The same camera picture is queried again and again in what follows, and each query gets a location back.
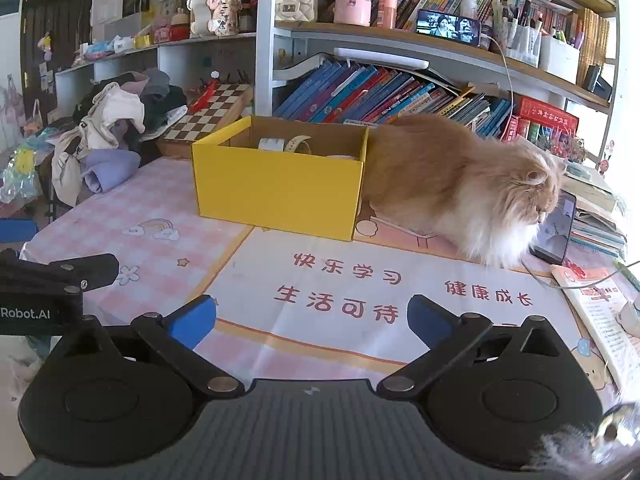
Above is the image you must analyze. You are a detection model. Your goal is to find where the white pen holder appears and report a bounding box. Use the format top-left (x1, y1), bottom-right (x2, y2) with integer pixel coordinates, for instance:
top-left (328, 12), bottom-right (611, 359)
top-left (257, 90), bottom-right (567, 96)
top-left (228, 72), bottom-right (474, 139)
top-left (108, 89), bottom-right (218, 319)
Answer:
top-left (539, 35), bottom-right (581, 84)
top-left (502, 20), bottom-right (541, 67)

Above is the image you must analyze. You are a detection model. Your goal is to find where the dark wooden door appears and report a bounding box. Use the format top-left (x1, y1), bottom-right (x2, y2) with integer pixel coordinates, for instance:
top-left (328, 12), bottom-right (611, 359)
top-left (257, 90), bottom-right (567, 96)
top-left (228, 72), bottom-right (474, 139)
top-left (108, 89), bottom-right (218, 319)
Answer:
top-left (20, 0), bottom-right (96, 126)

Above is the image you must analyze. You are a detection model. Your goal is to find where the grey fluffy tuft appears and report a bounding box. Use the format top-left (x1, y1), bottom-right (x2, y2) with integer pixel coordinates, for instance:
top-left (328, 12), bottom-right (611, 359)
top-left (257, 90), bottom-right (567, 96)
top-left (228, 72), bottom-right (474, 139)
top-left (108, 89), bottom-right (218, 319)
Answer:
top-left (525, 400), bottom-right (640, 480)

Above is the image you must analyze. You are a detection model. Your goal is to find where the orange white workbook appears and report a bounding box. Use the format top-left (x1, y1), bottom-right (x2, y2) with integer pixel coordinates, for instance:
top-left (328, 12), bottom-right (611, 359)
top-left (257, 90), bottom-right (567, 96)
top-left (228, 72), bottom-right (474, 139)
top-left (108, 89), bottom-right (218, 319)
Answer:
top-left (550, 265), bottom-right (640, 386)

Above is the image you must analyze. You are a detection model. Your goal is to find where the yellow cardboard box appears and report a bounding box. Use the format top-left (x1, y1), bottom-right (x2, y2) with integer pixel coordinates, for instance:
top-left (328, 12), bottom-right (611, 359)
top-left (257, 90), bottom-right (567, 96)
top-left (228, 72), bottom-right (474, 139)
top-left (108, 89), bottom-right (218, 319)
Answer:
top-left (191, 115), bottom-right (370, 242)

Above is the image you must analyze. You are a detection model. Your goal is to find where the red ceramic pot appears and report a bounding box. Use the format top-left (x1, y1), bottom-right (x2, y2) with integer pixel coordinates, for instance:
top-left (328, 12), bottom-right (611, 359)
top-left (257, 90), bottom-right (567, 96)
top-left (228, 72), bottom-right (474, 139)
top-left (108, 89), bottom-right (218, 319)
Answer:
top-left (170, 10), bottom-right (191, 41)

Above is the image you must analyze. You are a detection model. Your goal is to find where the lavender garment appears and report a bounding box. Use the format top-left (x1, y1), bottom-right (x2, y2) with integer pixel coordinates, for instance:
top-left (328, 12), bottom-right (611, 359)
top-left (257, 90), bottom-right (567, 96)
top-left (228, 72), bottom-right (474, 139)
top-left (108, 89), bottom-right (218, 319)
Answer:
top-left (80, 150), bottom-right (142, 194)

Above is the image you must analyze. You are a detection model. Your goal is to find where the white wooden bookshelf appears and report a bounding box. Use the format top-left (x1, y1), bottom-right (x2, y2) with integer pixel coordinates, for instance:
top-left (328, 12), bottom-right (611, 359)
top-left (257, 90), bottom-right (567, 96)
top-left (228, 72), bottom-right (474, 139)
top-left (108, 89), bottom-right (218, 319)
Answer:
top-left (255, 0), bottom-right (618, 166)

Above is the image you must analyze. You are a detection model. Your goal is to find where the stack of flat books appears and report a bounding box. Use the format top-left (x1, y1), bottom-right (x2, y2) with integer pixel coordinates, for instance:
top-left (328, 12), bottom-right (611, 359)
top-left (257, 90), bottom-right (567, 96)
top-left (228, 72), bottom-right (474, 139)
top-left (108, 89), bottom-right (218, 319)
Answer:
top-left (565, 160), bottom-right (628, 258)

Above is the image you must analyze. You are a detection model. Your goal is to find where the white charging cable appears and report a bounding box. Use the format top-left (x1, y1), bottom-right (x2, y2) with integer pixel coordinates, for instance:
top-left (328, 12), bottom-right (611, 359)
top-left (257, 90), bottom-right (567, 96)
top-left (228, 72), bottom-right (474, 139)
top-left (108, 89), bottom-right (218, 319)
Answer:
top-left (482, 35), bottom-right (516, 126)

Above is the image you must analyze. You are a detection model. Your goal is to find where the large black smartphone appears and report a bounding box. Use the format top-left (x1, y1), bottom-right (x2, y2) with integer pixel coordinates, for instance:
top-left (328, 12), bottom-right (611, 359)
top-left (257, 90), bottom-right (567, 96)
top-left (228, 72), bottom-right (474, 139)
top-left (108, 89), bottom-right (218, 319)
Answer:
top-left (532, 191), bottom-right (577, 265)

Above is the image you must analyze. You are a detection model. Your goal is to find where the white small device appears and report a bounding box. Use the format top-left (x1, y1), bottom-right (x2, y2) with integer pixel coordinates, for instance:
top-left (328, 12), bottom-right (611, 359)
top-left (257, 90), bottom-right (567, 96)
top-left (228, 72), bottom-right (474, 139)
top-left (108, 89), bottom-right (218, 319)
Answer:
top-left (617, 300), bottom-right (640, 328)

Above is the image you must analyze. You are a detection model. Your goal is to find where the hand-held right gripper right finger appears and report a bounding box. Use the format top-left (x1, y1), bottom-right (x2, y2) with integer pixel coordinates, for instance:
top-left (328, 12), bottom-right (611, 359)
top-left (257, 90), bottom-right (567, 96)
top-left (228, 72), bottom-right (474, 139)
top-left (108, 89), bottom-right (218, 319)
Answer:
top-left (376, 294), bottom-right (581, 400)

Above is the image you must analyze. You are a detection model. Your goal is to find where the red book box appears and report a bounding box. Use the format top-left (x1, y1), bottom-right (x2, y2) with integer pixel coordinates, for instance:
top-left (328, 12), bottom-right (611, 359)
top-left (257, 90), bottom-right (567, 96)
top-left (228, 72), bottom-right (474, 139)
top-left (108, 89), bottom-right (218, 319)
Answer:
top-left (512, 96), bottom-right (580, 136)

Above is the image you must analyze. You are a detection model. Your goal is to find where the grey side shelf unit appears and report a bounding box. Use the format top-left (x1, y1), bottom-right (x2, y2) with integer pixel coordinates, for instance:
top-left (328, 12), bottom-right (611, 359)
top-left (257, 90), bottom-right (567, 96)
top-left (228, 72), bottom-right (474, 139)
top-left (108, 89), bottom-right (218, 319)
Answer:
top-left (54, 32), bottom-right (258, 126)

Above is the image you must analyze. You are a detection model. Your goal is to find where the white crumpled garment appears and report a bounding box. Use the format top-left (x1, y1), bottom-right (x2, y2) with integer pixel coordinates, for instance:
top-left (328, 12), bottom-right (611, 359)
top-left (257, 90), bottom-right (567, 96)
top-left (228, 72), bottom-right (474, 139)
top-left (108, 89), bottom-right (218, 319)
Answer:
top-left (51, 82), bottom-right (146, 206)

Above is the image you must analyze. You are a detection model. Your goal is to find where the yellow book set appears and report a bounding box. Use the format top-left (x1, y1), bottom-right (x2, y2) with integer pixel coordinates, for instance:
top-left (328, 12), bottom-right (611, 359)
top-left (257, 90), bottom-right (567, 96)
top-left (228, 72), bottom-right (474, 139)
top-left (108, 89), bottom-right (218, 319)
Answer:
top-left (575, 7), bottom-right (608, 86)

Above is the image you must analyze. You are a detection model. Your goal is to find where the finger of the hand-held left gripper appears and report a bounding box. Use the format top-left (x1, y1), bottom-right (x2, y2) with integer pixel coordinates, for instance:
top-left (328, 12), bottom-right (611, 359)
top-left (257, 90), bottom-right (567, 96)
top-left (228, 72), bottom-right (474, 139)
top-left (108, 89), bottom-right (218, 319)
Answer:
top-left (0, 220), bottom-right (39, 247)
top-left (0, 250), bottom-right (120, 293)

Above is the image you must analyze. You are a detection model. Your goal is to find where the white light bar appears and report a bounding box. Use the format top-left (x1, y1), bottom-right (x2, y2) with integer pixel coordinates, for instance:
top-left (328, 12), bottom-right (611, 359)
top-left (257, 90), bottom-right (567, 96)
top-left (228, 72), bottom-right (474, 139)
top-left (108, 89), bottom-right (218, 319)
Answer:
top-left (332, 47), bottom-right (430, 70)

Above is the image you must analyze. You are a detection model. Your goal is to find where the dark clothes pile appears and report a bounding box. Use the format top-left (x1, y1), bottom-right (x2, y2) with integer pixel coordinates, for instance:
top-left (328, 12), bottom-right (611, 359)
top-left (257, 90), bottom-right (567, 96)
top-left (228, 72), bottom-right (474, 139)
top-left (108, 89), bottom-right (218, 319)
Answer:
top-left (72, 69), bottom-right (188, 141)

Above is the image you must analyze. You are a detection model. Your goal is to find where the iridescent plastic bag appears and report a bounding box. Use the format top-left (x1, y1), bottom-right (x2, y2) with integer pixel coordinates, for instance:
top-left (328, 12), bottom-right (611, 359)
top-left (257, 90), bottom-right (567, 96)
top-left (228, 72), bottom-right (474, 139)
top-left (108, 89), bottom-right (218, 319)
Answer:
top-left (0, 140), bottom-right (43, 206)

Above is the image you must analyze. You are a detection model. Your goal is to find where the red plastic toy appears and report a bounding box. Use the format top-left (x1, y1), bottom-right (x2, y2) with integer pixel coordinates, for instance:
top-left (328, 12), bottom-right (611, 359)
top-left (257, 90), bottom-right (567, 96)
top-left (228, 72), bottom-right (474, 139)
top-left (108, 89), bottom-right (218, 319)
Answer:
top-left (187, 71), bottom-right (221, 111)

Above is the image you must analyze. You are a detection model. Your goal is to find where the white cat figurine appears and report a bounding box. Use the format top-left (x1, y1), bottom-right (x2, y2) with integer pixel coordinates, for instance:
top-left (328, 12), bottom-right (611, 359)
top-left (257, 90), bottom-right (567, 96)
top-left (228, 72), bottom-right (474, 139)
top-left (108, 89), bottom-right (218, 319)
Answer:
top-left (187, 0), bottom-right (238, 37)

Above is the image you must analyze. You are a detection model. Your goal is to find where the pink checked tablecloth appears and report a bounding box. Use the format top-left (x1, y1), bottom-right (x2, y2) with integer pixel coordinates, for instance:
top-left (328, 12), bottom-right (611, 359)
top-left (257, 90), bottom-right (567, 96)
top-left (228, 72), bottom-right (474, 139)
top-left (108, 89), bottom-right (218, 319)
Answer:
top-left (20, 155), bottom-right (640, 411)

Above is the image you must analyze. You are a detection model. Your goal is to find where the beige wristwatch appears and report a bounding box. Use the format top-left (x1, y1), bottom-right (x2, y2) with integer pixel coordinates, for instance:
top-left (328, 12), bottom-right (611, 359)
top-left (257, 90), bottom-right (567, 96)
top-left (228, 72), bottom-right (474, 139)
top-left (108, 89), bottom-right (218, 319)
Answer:
top-left (282, 134), bottom-right (313, 155)

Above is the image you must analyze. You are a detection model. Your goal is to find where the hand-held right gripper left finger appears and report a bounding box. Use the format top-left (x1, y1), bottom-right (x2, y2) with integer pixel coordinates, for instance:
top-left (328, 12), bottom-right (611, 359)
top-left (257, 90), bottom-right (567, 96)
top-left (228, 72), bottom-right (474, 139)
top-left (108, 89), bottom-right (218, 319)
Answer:
top-left (47, 294), bottom-right (247, 402)

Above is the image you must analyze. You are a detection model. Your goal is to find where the wooden chessboard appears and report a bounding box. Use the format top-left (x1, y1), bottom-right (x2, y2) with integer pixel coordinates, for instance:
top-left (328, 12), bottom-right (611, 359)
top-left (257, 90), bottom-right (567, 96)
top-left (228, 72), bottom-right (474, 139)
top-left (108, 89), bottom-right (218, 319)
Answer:
top-left (157, 82), bottom-right (254, 158)

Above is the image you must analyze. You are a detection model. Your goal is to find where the orange white fluffy cat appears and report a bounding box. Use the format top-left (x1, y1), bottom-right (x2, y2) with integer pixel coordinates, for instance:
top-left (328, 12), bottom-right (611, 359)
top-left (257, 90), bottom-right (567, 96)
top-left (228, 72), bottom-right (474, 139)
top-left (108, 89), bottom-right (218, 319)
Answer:
top-left (367, 112), bottom-right (566, 268)

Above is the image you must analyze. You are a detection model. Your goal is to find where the row of blue picture books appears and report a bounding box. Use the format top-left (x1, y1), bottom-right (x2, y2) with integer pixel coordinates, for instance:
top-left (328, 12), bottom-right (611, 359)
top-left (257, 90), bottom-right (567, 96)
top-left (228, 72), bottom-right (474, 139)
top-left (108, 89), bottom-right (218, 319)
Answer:
top-left (274, 59), bottom-right (513, 138)

